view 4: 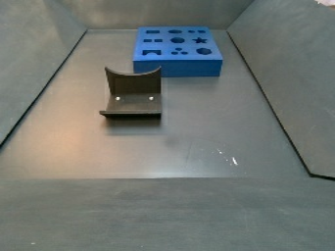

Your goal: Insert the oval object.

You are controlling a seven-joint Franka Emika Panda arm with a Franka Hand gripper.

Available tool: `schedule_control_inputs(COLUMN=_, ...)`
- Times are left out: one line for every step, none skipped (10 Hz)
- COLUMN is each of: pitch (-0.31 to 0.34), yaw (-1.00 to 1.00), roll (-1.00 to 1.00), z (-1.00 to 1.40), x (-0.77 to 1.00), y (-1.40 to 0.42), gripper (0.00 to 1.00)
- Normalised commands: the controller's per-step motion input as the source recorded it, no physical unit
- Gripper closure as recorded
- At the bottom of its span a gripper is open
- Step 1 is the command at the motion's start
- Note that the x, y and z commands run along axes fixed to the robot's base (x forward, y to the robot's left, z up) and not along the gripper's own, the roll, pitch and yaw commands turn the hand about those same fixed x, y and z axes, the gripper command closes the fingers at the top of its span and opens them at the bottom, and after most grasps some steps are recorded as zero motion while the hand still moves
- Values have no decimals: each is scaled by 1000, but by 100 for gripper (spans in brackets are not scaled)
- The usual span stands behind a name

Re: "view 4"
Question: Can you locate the black curved holder stand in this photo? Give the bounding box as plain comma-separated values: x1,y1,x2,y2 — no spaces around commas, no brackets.
100,68,163,118

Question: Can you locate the blue shape sorter block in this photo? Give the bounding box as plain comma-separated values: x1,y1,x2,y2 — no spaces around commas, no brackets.
132,26,223,77

